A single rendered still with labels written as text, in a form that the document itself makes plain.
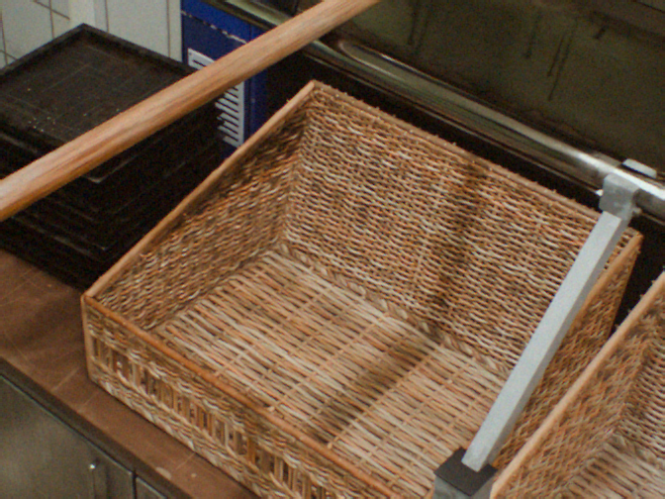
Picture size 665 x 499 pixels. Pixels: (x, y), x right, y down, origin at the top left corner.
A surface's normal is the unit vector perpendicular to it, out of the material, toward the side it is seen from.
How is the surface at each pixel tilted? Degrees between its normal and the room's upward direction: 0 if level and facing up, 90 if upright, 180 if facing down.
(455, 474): 0
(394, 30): 70
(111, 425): 0
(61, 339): 0
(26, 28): 90
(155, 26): 90
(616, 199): 90
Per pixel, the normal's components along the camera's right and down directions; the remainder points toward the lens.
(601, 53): -0.58, 0.16
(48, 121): 0.04, -0.78
